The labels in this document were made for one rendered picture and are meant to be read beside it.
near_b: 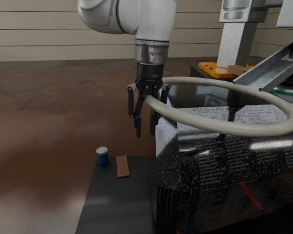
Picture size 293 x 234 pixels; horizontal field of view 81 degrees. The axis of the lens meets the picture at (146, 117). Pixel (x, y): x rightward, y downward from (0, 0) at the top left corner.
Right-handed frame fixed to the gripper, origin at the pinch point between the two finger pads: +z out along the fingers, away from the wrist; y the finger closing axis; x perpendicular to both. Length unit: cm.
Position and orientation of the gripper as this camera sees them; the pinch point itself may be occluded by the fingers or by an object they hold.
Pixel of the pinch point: (145, 126)
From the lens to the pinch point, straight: 56.8
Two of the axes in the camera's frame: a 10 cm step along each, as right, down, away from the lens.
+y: 9.5, -0.8, 3.1
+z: -0.7, 9.0, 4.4
